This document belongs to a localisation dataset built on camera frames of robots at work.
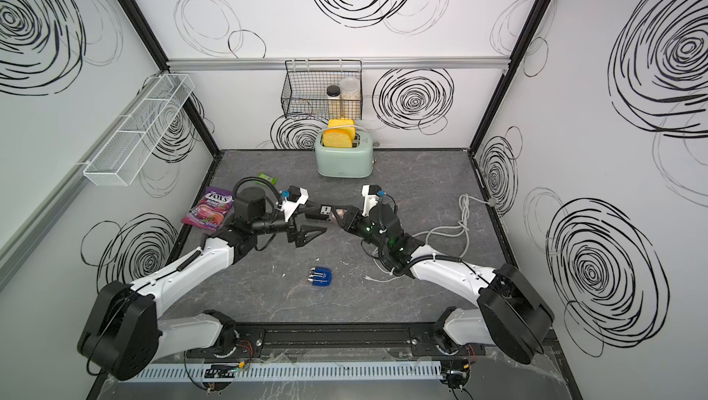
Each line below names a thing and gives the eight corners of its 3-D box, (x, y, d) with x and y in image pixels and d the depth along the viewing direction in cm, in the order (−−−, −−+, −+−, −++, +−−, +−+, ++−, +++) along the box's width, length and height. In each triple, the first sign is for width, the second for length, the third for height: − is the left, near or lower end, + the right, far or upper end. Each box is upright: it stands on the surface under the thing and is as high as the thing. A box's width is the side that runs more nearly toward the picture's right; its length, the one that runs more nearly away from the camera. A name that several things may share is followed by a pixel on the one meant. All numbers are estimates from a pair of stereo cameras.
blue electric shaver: (309, 286, 85) (307, 282, 83) (310, 271, 88) (309, 267, 86) (331, 286, 85) (331, 282, 83) (332, 271, 88) (332, 267, 86)
